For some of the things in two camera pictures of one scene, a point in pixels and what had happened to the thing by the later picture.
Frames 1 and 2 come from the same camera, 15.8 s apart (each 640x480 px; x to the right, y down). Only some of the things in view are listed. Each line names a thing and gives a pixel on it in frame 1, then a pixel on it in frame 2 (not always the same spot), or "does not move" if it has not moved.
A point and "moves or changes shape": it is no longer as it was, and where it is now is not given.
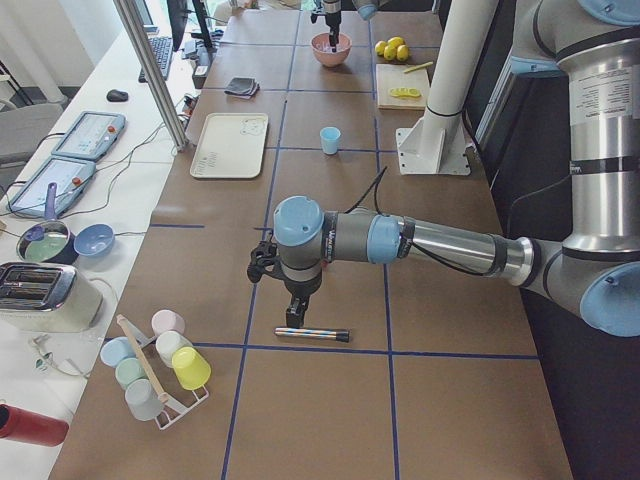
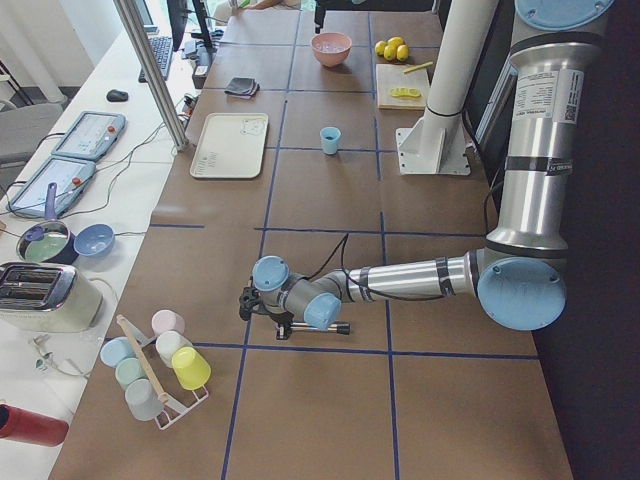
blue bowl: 94,239 does not move
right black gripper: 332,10 -> 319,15
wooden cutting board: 393,76 does not move
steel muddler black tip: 319,333 moves or changes shape
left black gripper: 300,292 -> 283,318
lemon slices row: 405,92 does not move
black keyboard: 162,49 does not move
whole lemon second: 390,52 does not move
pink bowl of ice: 322,49 does not move
